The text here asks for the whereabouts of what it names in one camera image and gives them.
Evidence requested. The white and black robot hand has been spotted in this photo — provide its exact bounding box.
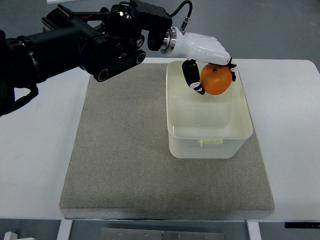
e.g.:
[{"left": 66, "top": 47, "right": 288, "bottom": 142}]
[{"left": 168, "top": 27, "right": 237, "bottom": 95}]

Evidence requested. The orange fruit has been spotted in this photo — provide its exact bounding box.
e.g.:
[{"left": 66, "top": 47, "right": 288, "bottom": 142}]
[{"left": 200, "top": 63, "right": 233, "bottom": 95}]

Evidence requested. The translucent white plastic box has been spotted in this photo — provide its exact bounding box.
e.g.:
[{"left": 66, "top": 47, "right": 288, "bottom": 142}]
[{"left": 166, "top": 60, "right": 254, "bottom": 159}]

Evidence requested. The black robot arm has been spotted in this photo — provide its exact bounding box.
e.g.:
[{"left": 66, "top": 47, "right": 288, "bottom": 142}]
[{"left": 0, "top": 0, "right": 174, "bottom": 115}]

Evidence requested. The grey felt mat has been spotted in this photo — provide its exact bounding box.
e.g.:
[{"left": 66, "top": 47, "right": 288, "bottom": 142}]
[{"left": 59, "top": 63, "right": 275, "bottom": 220}]

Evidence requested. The white table leg right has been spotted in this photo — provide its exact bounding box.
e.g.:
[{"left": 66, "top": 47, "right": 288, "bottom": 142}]
[{"left": 246, "top": 221, "right": 262, "bottom": 240}]

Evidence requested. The white table leg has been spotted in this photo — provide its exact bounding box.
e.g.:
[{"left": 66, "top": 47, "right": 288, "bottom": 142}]
[
  {"left": 246, "top": 221, "right": 262, "bottom": 240},
  {"left": 56, "top": 219, "right": 73, "bottom": 240}
]

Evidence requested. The black table control panel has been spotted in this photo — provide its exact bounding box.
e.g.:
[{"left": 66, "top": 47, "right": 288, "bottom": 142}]
[{"left": 284, "top": 222, "right": 320, "bottom": 229}]

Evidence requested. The white table leg left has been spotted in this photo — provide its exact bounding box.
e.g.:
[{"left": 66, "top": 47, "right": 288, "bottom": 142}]
[{"left": 56, "top": 219, "right": 73, "bottom": 240}]

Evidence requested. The white block bottom left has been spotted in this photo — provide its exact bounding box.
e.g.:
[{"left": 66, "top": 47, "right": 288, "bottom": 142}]
[{"left": 3, "top": 231, "right": 18, "bottom": 240}]

